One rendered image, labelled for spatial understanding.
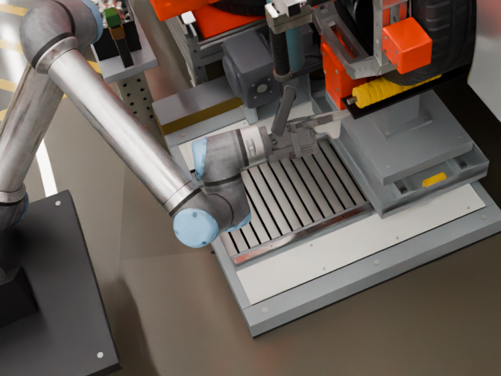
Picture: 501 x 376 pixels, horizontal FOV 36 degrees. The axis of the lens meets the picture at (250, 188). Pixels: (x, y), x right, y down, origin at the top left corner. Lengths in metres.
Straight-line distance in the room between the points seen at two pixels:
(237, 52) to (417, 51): 0.85
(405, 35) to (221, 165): 0.49
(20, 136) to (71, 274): 0.41
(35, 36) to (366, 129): 1.09
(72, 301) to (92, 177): 0.72
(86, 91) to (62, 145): 1.17
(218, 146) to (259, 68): 0.66
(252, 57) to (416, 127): 0.54
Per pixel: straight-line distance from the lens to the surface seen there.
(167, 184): 1.65
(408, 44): 1.68
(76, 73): 1.72
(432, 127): 2.40
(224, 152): 1.73
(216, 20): 2.74
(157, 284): 2.42
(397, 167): 2.30
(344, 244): 2.32
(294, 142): 1.76
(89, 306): 2.08
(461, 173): 2.37
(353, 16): 2.15
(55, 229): 2.25
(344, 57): 2.04
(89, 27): 1.88
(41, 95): 1.95
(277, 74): 1.80
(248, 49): 2.40
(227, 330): 2.30
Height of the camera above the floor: 2.04
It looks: 53 degrees down
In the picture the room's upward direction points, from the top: 12 degrees counter-clockwise
